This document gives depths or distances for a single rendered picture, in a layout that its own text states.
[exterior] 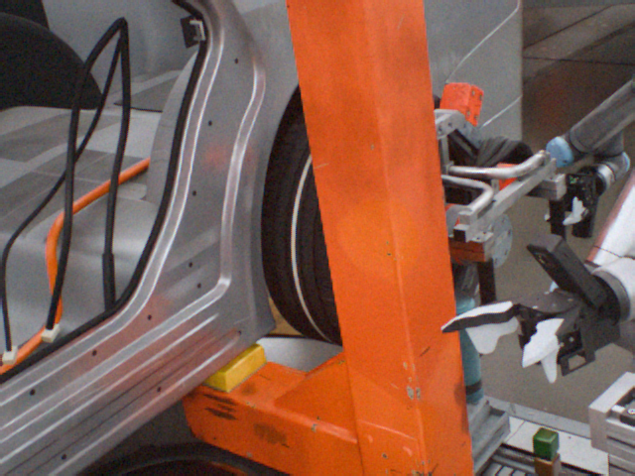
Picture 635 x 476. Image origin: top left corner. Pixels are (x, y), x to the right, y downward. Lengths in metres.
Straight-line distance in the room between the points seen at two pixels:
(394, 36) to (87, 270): 0.98
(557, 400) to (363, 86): 1.85
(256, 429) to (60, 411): 0.48
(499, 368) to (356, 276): 1.70
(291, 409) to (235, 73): 0.72
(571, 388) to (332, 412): 1.41
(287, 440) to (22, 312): 0.76
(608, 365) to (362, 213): 1.85
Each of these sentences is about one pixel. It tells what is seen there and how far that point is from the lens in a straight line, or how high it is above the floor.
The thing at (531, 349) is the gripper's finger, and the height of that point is 1.25.
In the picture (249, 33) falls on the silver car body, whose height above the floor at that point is 1.41.
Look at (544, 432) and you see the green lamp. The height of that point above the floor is 0.66.
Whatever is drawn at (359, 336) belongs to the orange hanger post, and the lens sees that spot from 1.79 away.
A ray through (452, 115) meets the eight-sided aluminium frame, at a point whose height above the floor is 1.12.
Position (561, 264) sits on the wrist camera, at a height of 1.30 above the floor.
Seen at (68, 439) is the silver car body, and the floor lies 0.83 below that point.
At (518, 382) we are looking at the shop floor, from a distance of 3.30.
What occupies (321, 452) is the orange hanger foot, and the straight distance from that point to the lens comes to 2.05.
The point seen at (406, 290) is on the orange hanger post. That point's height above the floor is 1.05.
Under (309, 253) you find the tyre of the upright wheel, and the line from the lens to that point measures 2.17.
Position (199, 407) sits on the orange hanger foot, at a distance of 2.26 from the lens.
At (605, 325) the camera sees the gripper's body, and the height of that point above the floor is 1.19.
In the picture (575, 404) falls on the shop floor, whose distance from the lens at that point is 3.19.
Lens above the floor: 1.84
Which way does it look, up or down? 24 degrees down
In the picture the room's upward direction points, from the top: 10 degrees counter-clockwise
